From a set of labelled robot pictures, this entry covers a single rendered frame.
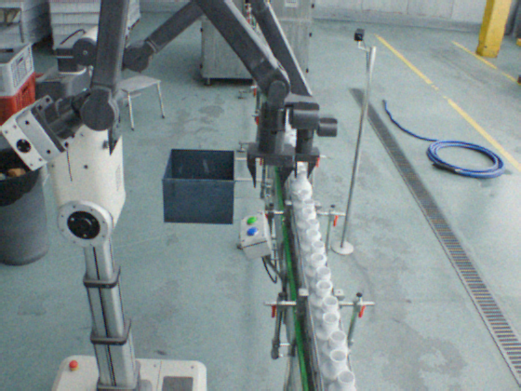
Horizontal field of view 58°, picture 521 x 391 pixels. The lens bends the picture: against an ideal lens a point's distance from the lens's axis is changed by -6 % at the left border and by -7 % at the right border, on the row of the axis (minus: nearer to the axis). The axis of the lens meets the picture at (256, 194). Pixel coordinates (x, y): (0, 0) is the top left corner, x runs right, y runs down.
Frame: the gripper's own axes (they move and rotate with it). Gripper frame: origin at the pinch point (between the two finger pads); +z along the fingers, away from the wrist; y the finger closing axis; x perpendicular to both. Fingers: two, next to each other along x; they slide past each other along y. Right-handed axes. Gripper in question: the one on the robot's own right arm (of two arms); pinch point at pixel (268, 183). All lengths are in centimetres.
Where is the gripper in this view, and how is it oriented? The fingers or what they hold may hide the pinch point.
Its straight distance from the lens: 118.7
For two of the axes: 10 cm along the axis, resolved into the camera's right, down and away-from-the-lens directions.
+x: -0.3, -4.9, 8.7
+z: -0.5, 8.7, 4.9
